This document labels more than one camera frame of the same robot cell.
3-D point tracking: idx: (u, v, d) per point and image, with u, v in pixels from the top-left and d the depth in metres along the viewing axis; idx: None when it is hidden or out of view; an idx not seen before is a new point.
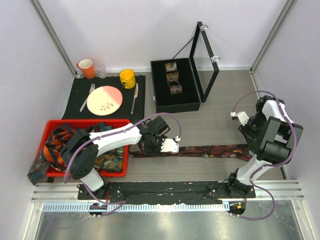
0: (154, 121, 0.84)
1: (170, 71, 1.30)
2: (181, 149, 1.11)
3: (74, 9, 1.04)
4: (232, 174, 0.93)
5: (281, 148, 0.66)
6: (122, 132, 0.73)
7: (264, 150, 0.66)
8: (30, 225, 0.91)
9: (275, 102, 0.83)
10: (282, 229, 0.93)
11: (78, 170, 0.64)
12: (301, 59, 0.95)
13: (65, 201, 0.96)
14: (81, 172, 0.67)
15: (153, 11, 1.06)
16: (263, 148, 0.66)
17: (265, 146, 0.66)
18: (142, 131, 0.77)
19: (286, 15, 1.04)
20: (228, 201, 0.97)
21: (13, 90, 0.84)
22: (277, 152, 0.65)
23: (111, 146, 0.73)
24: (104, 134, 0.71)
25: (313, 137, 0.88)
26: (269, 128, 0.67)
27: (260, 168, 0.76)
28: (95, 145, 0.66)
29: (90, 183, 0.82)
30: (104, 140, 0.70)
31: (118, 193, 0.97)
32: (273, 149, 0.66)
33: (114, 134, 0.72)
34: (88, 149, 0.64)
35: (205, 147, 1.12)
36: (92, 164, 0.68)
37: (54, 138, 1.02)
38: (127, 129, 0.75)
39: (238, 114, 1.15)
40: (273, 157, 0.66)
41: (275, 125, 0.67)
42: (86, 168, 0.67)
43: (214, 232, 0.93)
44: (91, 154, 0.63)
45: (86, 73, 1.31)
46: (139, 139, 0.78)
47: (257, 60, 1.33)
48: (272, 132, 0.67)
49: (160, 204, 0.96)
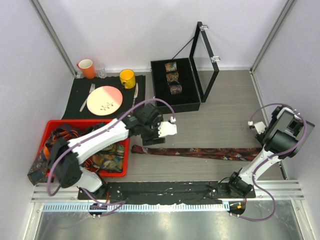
0: (143, 109, 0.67)
1: (170, 71, 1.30)
2: (181, 148, 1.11)
3: (74, 9, 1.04)
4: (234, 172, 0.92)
5: (289, 140, 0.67)
6: (105, 133, 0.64)
7: (272, 140, 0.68)
8: (30, 225, 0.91)
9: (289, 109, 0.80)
10: (282, 229, 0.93)
11: (65, 179, 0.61)
12: (301, 59, 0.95)
13: (64, 202, 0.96)
14: (69, 179, 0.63)
15: (153, 11, 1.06)
16: (271, 138, 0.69)
17: (273, 136, 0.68)
18: (129, 126, 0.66)
19: (286, 15, 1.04)
20: (228, 201, 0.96)
21: (13, 90, 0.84)
22: (287, 143, 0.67)
23: (97, 147, 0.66)
24: (83, 139, 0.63)
25: (313, 137, 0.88)
26: (282, 120, 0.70)
27: (265, 161, 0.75)
28: (75, 153, 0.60)
29: (89, 183, 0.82)
30: (85, 145, 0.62)
31: (118, 193, 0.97)
32: (282, 140, 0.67)
33: (97, 135, 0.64)
34: (68, 159, 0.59)
35: (209, 148, 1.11)
36: (78, 172, 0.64)
37: (54, 138, 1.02)
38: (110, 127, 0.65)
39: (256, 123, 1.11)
40: (280, 147, 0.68)
41: (288, 117, 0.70)
42: (74, 174, 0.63)
43: (214, 232, 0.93)
44: (71, 164, 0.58)
45: (86, 73, 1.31)
46: (127, 134, 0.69)
47: (257, 60, 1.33)
48: (284, 123, 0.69)
49: (160, 204, 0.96)
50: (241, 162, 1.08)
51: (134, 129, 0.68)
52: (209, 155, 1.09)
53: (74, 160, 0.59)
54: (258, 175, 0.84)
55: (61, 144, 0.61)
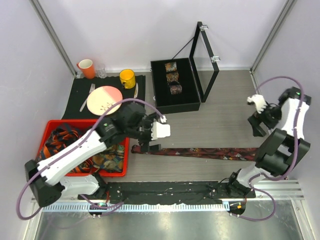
0: (123, 114, 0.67)
1: (170, 71, 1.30)
2: (181, 149, 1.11)
3: (74, 9, 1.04)
4: (234, 173, 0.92)
5: (278, 163, 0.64)
6: (77, 149, 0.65)
7: (261, 162, 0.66)
8: (30, 225, 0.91)
9: (296, 102, 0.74)
10: (282, 230, 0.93)
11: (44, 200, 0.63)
12: (301, 59, 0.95)
13: (64, 202, 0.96)
14: (48, 199, 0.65)
15: (153, 11, 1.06)
16: (260, 159, 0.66)
17: (262, 158, 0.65)
18: (105, 135, 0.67)
19: (286, 15, 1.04)
20: (228, 201, 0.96)
21: (13, 90, 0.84)
22: (278, 164, 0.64)
23: (72, 165, 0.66)
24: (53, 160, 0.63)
25: (313, 137, 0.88)
26: (272, 142, 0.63)
27: (258, 175, 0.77)
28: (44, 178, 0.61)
29: (82, 189, 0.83)
30: (55, 167, 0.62)
31: (118, 193, 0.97)
32: (271, 162, 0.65)
33: (69, 153, 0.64)
34: (38, 184, 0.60)
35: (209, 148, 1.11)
36: (52, 192, 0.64)
37: (54, 138, 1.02)
38: (82, 143, 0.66)
39: (256, 99, 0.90)
40: (271, 168, 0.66)
41: (279, 138, 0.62)
42: (51, 195, 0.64)
43: (214, 232, 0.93)
44: (40, 189, 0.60)
45: (86, 73, 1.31)
46: (105, 145, 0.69)
47: (257, 60, 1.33)
48: (274, 146, 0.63)
49: (160, 204, 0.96)
50: (240, 162, 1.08)
51: (112, 138, 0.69)
52: (209, 155, 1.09)
53: (42, 185, 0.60)
54: (255, 183, 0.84)
55: (31, 167, 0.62)
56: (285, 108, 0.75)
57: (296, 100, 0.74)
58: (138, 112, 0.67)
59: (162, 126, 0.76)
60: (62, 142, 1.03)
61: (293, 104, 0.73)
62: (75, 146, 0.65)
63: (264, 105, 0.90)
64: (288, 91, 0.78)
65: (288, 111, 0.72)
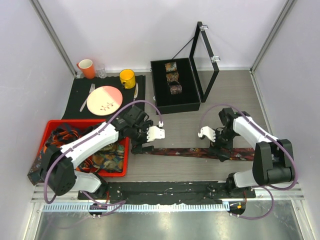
0: (131, 112, 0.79)
1: (170, 71, 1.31)
2: (181, 148, 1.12)
3: (74, 9, 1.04)
4: (229, 178, 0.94)
5: (283, 172, 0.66)
6: (96, 136, 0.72)
7: (269, 181, 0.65)
8: (30, 225, 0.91)
9: (243, 118, 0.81)
10: (282, 229, 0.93)
11: (60, 187, 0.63)
12: (301, 59, 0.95)
13: (64, 201, 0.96)
14: (63, 187, 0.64)
15: (153, 11, 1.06)
16: (267, 180, 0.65)
17: (268, 177, 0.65)
18: (118, 127, 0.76)
19: (286, 15, 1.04)
20: (228, 201, 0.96)
21: (13, 90, 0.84)
22: (283, 174, 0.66)
23: (89, 152, 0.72)
24: (76, 143, 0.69)
25: (313, 137, 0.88)
26: (265, 155, 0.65)
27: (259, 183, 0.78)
28: (68, 158, 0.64)
29: (87, 185, 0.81)
30: (78, 149, 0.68)
31: (118, 193, 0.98)
32: (277, 175, 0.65)
33: (89, 140, 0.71)
34: (62, 164, 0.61)
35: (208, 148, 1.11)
36: (72, 177, 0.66)
37: (54, 138, 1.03)
38: (101, 130, 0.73)
39: (205, 131, 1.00)
40: (279, 181, 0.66)
41: (267, 150, 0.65)
42: (68, 182, 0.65)
43: (214, 232, 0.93)
44: (65, 169, 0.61)
45: (86, 73, 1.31)
46: (117, 136, 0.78)
47: (257, 60, 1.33)
48: (268, 159, 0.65)
49: (160, 204, 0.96)
50: (240, 162, 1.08)
51: (123, 130, 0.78)
52: (208, 155, 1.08)
53: (67, 165, 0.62)
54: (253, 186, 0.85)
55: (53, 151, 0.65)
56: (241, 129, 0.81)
57: (241, 117, 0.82)
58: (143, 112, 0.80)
59: (158, 130, 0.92)
60: (62, 142, 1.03)
61: (243, 124, 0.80)
62: (94, 133, 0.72)
63: (214, 132, 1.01)
64: (226, 114, 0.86)
65: (246, 129, 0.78)
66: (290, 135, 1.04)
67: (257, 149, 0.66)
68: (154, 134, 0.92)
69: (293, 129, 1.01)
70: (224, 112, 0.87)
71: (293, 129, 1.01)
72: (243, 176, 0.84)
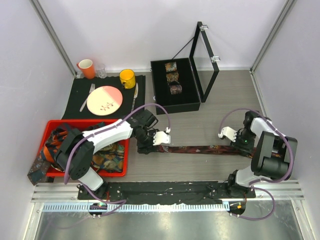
0: (143, 114, 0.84)
1: (170, 71, 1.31)
2: (201, 146, 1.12)
3: (74, 9, 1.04)
4: (232, 175, 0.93)
5: (280, 166, 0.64)
6: (114, 128, 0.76)
7: (263, 169, 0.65)
8: (30, 224, 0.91)
9: (262, 119, 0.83)
10: (282, 230, 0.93)
11: (77, 170, 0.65)
12: (301, 59, 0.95)
13: (64, 201, 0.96)
14: (79, 171, 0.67)
15: (153, 11, 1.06)
16: (261, 167, 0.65)
17: (263, 164, 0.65)
18: (132, 125, 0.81)
19: (286, 15, 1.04)
20: (228, 201, 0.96)
21: (13, 90, 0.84)
22: (279, 169, 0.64)
23: (104, 143, 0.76)
24: (97, 131, 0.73)
25: (313, 137, 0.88)
26: (266, 143, 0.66)
27: (257, 180, 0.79)
28: (91, 142, 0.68)
29: (92, 181, 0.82)
30: (98, 137, 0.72)
31: (118, 193, 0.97)
32: (272, 167, 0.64)
33: (106, 130, 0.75)
34: (84, 146, 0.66)
35: (227, 146, 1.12)
36: (89, 163, 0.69)
37: (54, 138, 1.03)
38: (118, 124, 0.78)
39: (224, 131, 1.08)
40: (272, 174, 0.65)
41: (269, 139, 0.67)
42: (84, 167, 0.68)
43: (214, 232, 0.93)
44: (87, 151, 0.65)
45: (86, 73, 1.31)
46: (130, 133, 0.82)
47: (257, 60, 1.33)
48: (268, 147, 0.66)
49: (160, 204, 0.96)
50: (240, 162, 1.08)
51: (136, 130, 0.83)
52: (213, 154, 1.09)
53: (89, 147, 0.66)
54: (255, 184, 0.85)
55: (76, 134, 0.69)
56: (257, 126, 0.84)
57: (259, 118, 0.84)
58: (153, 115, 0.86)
59: (165, 135, 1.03)
60: None
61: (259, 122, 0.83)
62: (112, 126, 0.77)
63: (234, 133, 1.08)
64: (249, 115, 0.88)
65: (260, 127, 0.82)
66: (289, 135, 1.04)
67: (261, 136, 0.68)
68: (161, 138, 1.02)
69: (293, 129, 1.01)
70: (248, 112, 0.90)
71: (293, 129, 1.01)
72: (243, 174, 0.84)
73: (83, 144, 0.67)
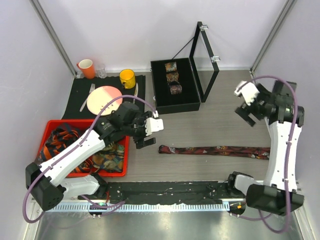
0: (118, 112, 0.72)
1: (170, 71, 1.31)
2: (207, 147, 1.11)
3: (74, 9, 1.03)
4: (231, 174, 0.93)
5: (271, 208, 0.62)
6: (78, 148, 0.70)
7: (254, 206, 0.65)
8: (30, 225, 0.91)
9: (288, 131, 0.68)
10: (283, 230, 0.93)
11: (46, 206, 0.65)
12: (301, 59, 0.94)
13: (65, 202, 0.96)
14: (51, 205, 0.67)
15: (153, 11, 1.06)
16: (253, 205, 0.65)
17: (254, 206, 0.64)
18: (104, 133, 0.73)
19: (286, 15, 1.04)
20: (228, 201, 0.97)
21: (13, 89, 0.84)
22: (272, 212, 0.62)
23: (72, 166, 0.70)
24: (56, 160, 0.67)
25: (313, 137, 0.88)
26: (264, 199, 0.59)
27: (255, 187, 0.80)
28: (48, 178, 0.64)
29: (82, 190, 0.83)
30: (58, 167, 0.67)
31: (118, 193, 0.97)
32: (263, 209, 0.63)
33: (68, 153, 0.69)
34: (41, 187, 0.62)
35: (235, 146, 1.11)
36: (52, 200, 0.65)
37: (54, 138, 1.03)
38: (82, 141, 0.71)
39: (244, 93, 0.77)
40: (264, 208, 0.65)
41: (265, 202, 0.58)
42: (53, 201, 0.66)
43: (214, 232, 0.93)
44: (46, 191, 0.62)
45: (86, 73, 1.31)
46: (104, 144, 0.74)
47: (257, 60, 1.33)
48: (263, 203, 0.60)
49: (160, 204, 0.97)
50: (240, 162, 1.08)
51: (110, 136, 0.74)
52: (212, 154, 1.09)
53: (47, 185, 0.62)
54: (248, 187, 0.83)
55: (34, 170, 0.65)
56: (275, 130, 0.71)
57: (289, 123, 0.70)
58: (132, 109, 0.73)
59: (155, 121, 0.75)
60: (62, 142, 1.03)
61: (283, 130, 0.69)
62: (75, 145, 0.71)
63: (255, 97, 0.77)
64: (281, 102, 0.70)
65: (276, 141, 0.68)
66: None
67: (260, 188, 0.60)
68: (151, 127, 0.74)
69: None
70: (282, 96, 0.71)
71: None
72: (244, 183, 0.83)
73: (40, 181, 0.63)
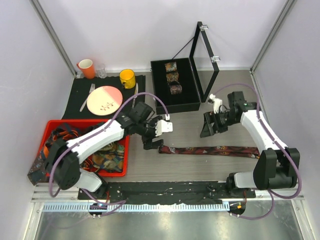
0: (136, 109, 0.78)
1: (170, 71, 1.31)
2: (207, 147, 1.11)
3: (74, 9, 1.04)
4: (230, 177, 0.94)
5: (282, 176, 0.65)
6: (102, 132, 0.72)
7: (269, 186, 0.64)
8: (30, 225, 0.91)
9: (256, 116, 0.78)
10: (283, 230, 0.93)
11: (65, 181, 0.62)
12: (301, 59, 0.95)
13: (64, 202, 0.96)
14: (68, 181, 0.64)
15: (153, 11, 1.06)
16: (267, 184, 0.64)
17: (268, 182, 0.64)
18: (124, 124, 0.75)
19: (286, 15, 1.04)
20: (228, 201, 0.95)
21: (13, 90, 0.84)
22: (283, 180, 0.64)
23: (94, 148, 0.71)
24: (82, 139, 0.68)
25: (313, 137, 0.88)
26: (270, 164, 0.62)
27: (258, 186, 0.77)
28: (74, 153, 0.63)
29: (89, 184, 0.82)
30: (84, 144, 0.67)
31: (118, 193, 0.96)
32: (276, 182, 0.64)
33: (94, 135, 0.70)
34: (68, 158, 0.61)
35: (235, 146, 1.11)
36: (77, 171, 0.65)
37: (54, 138, 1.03)
38: (106, 127, 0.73)
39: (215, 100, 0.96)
40: (278, 187, 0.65)
41: (272, 161, 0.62)
42: (73, 176, 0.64)
43: (214, 232, 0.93)
44: (72, 163, 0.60)
45: (86, 73, 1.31)
46: (122, 134, 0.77)
47: (257, 60, 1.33)
48: (271, 168, 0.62)
49: (160, 204, 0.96)
50: (240, 162, 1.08)
51: (129, 128, 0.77)
52: (212, 154, 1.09)
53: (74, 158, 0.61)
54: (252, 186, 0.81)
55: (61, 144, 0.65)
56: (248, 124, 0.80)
57: (253, 110, 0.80)
58: (148, 108, 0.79)
59: (166, 123, 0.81)
60: None
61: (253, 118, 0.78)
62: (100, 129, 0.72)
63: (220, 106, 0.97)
64: (236, 104, 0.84)
65: (254, 126, 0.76)
66: (289, 135, 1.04)
67: (262, 157, 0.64)
68: (161, 127, 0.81)
69: (293, 129, 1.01)
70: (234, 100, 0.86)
71: (293, 129, 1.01)
72: (245, 180, 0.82)
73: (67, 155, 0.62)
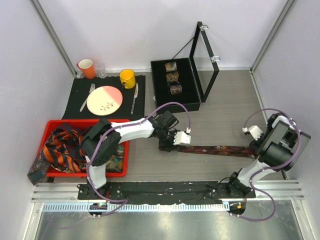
0: (164, 116, 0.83)
1: (170, 71, 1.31)
2: (208, 146, 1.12)
3: (74, 9, 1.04)
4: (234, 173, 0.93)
5: (285, 150, 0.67)
6: (137, 125, 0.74)
7: (268, 150, 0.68)
8: (30, 224, 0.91)
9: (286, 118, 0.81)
10: (283, 230, 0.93)
11: (101, 156, 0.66)
12: (301, 59, 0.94)
13: (64, 201, 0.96)
14: (102, 158, 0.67)
15: (153, 11, 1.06)
16: (266, 149, 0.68)
17: (268, 146, 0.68)
18: (154, 125, 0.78)
19: (286, 15, 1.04)
20: (228, 201, 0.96)
21: (13, 90, 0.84)
22: (283, 153, 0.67)
23: (126, 137, 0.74)
24: (124, 124, 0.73)
25: (312, 137, 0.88)
26: (277, 130, 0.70)
27: (260, 171, 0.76)
28: (117, 133, 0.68)
29: (100, 175, 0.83)
30: (125, 130, 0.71)
31: (118, 193, 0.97)
32: (277, 151, 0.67)
33: (130, 125, 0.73)
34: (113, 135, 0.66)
35: (236, 146, 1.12)
36: (113, 153, 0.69)
37: (54, 138, 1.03)
38: (142, 121, 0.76)
39: (251, 128, 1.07)
40: (276, 157, 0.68)
41: (282, 128, 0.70)
42: (107, 155, 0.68)
43: (214, 232, 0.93)
44: (115, 140, 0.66)
45: (86, 74, 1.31)
46: (150, 133, 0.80)
47: (257, 60, 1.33)
48: (278, 134, 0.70)
49: (160, 204, 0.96)
50: (240, 162, 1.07)
51: (156, 131, 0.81)
52: (213, 154, 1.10)
53: (118, 135, 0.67)
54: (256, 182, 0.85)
55: (107, 122, 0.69)
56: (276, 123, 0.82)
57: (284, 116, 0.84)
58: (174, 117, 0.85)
59: (185, 135, 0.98)
60: (62, 142, 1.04)
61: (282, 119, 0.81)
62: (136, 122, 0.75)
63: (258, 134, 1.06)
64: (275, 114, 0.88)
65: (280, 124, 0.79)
66: None
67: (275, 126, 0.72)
68: (181, 138, 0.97)
69: None
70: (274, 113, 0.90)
71: None
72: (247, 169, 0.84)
73: (111, 134, 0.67)
